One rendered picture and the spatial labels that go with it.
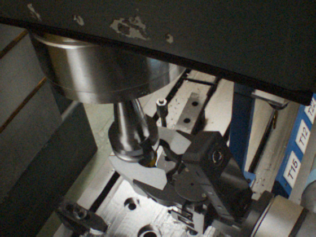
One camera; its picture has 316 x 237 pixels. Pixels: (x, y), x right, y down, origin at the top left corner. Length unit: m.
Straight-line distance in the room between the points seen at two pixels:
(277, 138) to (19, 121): 0.67
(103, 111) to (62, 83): 1.21
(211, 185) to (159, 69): 0.14
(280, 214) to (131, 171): 0.19
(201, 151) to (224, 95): 0.73
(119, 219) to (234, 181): 0.40
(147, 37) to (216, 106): 0.91
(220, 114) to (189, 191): 0.62
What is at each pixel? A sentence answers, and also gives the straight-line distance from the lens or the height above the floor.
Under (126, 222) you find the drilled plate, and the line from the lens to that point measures 0.78.
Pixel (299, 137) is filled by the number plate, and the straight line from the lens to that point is 0.97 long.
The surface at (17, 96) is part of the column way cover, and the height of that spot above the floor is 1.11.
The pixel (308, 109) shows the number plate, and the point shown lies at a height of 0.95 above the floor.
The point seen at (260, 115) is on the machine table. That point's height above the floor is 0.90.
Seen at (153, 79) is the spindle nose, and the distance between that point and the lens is 0.32.
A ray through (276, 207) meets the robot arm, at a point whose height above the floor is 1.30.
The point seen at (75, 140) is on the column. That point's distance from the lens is 1.23.
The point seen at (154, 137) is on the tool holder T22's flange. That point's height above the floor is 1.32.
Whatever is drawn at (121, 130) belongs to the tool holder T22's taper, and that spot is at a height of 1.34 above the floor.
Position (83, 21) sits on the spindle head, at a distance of 0.19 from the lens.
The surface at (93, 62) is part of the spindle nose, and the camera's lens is 0.30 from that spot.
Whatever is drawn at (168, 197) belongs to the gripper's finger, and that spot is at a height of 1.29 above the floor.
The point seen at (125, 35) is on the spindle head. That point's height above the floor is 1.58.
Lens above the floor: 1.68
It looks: 48 degrees down
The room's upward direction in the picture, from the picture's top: 7 degrees counter-clockwise
